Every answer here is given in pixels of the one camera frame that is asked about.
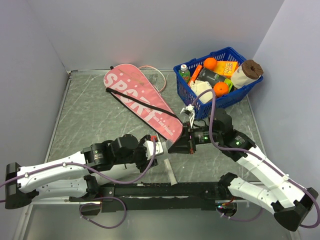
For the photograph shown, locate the white cloth bag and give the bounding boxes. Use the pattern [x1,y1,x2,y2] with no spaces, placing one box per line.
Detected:
[189,80,216,106]

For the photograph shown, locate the pink racket cover bag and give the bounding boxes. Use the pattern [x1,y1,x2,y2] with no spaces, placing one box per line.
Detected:
[103,64,183,143]

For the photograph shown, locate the orange fruit front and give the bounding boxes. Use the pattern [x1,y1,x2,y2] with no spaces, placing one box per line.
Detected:
[213,81,229,98]

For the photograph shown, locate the orange slim box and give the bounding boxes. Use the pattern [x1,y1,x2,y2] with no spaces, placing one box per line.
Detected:
[188,64,203,86]

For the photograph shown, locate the orange fruit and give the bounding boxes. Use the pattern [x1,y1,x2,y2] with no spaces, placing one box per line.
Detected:
[203,57,218,71]
[213,81,229,98]

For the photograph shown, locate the brown paper roll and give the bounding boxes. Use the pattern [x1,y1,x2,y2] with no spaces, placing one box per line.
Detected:
[230,59,264,89]

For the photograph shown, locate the yellow orange snack box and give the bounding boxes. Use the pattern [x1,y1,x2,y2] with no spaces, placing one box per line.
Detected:
[213,61,239,79]

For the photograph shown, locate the green drink bottle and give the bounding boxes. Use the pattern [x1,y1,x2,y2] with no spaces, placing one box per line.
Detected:
[178,64,191,84]

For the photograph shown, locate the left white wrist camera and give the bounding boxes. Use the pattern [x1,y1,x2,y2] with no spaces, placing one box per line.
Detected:
[143,136,165,160]

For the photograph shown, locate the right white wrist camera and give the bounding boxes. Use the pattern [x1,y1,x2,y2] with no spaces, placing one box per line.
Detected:
[180,104,195,127]

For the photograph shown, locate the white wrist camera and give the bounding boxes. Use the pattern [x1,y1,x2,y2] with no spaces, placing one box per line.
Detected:
[143,136,165,160]
[180,104,195,127]

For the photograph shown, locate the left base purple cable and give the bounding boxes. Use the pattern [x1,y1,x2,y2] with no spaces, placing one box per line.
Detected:
[78,196,128,229]

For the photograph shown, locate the pink badminton racket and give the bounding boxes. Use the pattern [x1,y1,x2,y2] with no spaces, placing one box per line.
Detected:
[138,65,178,186]

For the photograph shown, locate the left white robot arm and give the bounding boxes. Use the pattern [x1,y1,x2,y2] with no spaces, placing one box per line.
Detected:
[2,134,164,210]

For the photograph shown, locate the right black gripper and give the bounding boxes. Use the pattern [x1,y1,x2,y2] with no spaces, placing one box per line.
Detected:
[167,121,221,154]

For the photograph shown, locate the orange fruit back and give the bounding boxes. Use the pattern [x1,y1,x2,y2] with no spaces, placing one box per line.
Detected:
[203,57,218,71]

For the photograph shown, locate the blue plastic basket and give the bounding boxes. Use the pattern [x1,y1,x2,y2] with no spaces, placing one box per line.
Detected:
[173,46,264,120]

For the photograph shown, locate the lime green packet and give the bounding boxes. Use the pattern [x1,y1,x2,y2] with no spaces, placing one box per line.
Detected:
[224,78,235,93]

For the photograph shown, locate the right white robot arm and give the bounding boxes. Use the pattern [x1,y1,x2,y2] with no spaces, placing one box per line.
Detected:
[168,105,320,232]

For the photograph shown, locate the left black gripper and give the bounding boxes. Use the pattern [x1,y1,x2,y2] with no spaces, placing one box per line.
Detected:
[114,135,159,172]

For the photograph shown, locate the white shuttlecock tube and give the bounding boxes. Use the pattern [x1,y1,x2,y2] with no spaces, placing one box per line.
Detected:
[96,140,178,185]

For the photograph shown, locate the black packet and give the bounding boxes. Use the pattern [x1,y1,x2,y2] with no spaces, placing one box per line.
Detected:
[197,68,226,87]

